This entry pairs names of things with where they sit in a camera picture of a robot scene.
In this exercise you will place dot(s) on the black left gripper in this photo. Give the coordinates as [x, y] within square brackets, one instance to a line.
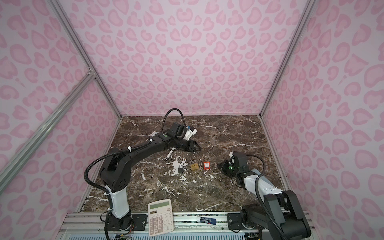
[192, 147]

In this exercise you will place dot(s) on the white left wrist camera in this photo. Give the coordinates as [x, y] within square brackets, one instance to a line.
[190, 131]

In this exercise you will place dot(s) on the aluminium front rail frame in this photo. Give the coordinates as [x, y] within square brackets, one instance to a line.
[88, 226]

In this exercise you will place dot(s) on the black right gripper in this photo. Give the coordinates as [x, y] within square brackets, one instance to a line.
[224, 165]

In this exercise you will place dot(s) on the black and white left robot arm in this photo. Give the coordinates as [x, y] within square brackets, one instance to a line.
[115, 172]

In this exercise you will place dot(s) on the brass padlock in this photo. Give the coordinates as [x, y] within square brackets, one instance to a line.
[194, 165]

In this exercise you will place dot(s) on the white stapler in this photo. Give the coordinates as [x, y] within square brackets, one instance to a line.
[153, 134]

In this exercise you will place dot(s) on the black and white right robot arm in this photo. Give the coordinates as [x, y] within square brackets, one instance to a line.
[277, 211]

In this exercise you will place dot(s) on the blue and white glue stick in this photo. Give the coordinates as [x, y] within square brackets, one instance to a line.
[206, 220]

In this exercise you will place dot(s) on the red padlock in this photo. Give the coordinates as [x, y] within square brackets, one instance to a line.
[206, 164]

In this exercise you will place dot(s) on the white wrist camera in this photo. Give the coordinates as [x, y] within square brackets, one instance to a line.
[231, 160]
[190, 131]

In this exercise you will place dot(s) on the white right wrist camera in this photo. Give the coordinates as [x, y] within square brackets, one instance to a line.
[231, 160]

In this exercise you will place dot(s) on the white desk calculator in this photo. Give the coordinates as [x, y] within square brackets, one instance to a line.
[160, 217]

